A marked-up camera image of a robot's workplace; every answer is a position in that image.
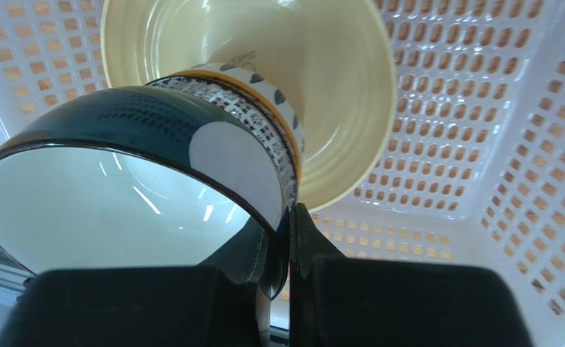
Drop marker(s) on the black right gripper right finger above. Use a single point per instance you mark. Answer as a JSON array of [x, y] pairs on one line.
[[340, 301]]

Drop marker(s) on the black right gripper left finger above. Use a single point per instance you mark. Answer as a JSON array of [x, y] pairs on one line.
[[222, 301]]

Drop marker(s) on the white bowl dark outside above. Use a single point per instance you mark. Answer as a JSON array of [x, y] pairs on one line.
[[143, 176]]

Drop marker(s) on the white plastic basket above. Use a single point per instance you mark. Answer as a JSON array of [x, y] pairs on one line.
[[475, 169]]

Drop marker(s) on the grey patterned bowl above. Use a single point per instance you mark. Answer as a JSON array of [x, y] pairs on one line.
[[285, 147]]

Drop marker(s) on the yellow plate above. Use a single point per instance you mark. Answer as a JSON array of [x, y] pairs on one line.
[[332, 60]]

